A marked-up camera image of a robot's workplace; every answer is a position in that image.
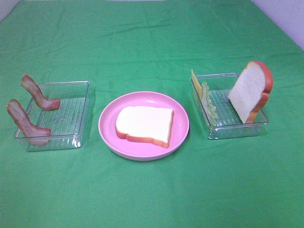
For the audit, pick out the clear plastic tray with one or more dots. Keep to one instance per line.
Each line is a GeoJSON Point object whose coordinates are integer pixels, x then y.
{"type": "Point", "coordinates": [67, 123]}
{"type": "Point", "coordinates": [228, 123]}

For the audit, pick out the yellow cheese slice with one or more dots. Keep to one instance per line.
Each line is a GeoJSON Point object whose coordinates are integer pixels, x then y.
{"type": "Point", "coordinates": [198, 87]}

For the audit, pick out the green lettuce leaf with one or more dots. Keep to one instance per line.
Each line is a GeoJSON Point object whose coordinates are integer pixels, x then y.
{"type": "Point", "coordinates": [210, 109]}

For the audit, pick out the bread slice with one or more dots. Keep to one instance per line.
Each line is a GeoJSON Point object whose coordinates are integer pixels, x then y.
{"type": "Point", "coordinates": [251, 91]}
{"type": "Point", "coordinates": [145, 124]}

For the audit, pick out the left clear plastic tray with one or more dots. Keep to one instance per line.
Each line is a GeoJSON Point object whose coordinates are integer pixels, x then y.
{"type": "Point", "coordinates": [67, 123]}

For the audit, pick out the pink round plate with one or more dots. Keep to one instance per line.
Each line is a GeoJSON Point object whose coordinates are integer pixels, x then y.
{"type": "Point", "coordinates": [143, 151]}

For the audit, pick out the green tablecloth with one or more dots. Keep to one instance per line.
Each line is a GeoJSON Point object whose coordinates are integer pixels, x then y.
{"type": "Point", "coordinates": [121, 47]}

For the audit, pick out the right clear plastic tray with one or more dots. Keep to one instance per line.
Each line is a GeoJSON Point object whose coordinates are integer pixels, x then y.
{"type": "Point", "coordinates": [228, 123]}

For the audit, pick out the bacon strip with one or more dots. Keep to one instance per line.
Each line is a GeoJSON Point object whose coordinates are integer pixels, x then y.
{"type": "Point", "coordinates": [23, 122]}
{"type": "Point", "coordinates": [46, 104]}

